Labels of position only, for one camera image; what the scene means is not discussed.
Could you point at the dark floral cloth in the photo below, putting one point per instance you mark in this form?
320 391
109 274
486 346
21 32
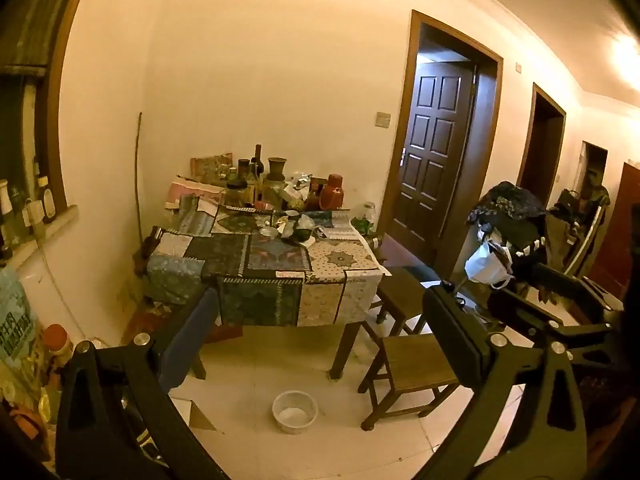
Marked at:
507 202

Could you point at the wooden stool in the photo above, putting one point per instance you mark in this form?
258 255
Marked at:
412 365
400 292

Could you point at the thin wooden stick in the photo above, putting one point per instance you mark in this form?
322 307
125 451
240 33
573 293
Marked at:
136 185

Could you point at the dark jar with gold bands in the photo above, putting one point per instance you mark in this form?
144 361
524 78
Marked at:
375 242

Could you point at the wall light switch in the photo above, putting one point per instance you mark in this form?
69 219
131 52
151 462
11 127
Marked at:
383 120

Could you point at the brown bottle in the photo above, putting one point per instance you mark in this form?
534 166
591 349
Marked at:
313 197

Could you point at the white plastic bag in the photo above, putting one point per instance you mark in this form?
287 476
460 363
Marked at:
487 265

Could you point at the dark wine bottle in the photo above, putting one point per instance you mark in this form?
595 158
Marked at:
258 170

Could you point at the small white bowl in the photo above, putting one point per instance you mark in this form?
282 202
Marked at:
268 232

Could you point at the red thermos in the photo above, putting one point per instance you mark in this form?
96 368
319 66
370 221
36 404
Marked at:
332 195

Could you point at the white carton box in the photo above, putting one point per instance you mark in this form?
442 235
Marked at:
292 193

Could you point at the white plastic bucket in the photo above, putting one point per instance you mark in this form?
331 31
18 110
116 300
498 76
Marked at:
295 412

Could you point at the brown panel door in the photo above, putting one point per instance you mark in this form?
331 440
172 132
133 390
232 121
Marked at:
430 160

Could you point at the patterned patchwork tablecloth table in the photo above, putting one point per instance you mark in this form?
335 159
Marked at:
280 260

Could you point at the white window sill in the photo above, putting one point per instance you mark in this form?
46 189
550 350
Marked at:
47 237

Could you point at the white capped bottle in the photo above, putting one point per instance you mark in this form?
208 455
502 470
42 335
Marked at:
5 205

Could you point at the white cup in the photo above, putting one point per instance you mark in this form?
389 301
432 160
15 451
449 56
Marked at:
292 215

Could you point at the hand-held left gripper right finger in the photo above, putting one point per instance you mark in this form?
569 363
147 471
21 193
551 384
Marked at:
452 335

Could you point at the brown door frame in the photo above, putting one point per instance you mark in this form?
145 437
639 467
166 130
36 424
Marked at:
492 110
524 150

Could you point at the floral patterned box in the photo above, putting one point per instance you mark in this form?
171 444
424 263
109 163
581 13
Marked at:
210 166

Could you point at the dark green doormat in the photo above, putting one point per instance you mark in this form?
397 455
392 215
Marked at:
422 272

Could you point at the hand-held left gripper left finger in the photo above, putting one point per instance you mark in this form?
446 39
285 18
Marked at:
192 332

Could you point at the green plastic bag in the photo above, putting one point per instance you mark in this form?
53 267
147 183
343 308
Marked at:
361 225

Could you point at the orange lidded jar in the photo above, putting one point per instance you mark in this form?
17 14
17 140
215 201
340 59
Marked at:
57 345

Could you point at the brown window frame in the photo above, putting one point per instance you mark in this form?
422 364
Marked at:
52 125

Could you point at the dark green bowl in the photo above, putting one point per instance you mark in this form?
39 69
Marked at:
302 235

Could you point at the white plug adapter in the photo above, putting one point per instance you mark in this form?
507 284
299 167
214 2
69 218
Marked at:
34 212

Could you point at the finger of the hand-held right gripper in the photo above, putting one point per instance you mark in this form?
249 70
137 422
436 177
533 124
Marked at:
520 307
565 282

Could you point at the brown ceramic vase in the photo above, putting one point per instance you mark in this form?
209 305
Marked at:
276 169

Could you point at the green lidded jar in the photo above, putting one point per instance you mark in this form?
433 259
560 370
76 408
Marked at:
233 174

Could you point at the silver foil package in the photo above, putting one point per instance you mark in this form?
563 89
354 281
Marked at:
301 179

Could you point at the glass jar with dark lid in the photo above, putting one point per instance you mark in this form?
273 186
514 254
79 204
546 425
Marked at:
236 194

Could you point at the ceiling lamp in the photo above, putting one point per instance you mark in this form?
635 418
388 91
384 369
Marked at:
626 52

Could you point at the plain brown door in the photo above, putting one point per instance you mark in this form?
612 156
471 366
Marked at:
625 230

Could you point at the black cloth with white fringe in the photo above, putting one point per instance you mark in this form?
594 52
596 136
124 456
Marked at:
527 252

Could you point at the blue printed bag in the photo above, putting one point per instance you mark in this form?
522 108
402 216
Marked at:
15 320

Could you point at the dark hanging clothes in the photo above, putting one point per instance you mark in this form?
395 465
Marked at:
590 202

